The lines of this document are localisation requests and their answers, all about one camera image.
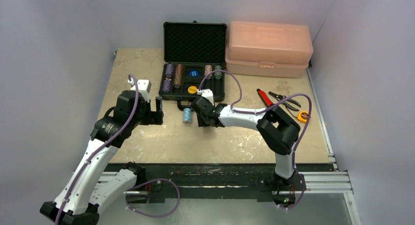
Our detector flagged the light blue chip stack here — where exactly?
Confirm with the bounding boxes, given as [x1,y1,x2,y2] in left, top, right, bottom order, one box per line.
[183,108,192,124]

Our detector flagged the grey green chip stack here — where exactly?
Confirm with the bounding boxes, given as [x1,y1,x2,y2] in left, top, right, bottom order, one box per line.
[214,65,222,80]

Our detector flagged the brown chip stack upright-facing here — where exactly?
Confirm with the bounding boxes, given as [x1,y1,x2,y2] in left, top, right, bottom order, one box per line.
[175,64,184,82]

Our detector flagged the pink poker chip stack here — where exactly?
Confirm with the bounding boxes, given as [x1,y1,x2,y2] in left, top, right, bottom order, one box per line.
[204,65,212,79]

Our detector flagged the brown chip stack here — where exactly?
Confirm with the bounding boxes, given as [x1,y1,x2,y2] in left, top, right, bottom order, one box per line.
[173,77,182,89]

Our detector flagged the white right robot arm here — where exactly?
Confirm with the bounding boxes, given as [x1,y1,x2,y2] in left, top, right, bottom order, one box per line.
[190,97,305,191]

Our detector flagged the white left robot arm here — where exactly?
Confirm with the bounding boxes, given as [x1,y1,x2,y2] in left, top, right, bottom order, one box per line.
[40,90,163,225]

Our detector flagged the black poker set case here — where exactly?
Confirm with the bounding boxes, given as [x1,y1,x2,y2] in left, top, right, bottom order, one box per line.
[159,21,227,111]

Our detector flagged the yellow big blind button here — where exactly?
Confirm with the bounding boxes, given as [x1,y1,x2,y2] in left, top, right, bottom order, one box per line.
[187,86,198,94]

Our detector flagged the purple chip stack lower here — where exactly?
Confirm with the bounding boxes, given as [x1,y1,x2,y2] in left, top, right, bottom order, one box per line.
[162,79,171,93]

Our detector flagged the purple chip stack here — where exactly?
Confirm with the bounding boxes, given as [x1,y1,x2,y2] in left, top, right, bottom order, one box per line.
[162,79,171,93]
[165,63,174,79]

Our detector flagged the purple chip stack upper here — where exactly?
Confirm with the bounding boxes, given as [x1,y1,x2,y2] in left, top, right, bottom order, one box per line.
[165,63,174,79]

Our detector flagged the translucent pink storage box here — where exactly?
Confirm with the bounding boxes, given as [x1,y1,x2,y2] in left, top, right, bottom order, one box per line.
[225,21,313,78]

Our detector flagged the yellow tape measure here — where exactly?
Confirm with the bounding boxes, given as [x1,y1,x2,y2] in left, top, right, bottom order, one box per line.
[297,111,309,123]

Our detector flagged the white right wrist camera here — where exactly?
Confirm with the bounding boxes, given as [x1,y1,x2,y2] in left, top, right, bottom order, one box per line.
[197,89,215,105]

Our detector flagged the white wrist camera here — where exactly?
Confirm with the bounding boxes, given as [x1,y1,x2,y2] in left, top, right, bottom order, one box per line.
[197,89,215,105]
[128,78,152,103]

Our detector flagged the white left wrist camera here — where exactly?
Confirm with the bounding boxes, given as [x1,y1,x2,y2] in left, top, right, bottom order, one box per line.
[128,78,152,103]

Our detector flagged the red handled cutter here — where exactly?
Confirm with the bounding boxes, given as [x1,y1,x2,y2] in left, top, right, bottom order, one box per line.
[256,89,274,108]

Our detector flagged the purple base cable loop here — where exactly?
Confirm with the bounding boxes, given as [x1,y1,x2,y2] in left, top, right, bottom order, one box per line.
[125,178,181,219]

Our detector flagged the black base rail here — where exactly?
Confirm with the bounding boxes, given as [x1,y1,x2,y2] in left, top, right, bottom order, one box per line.
[137,163,352,206]

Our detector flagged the black handled pliers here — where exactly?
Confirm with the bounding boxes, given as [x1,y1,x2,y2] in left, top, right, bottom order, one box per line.
[268,91,301,112]

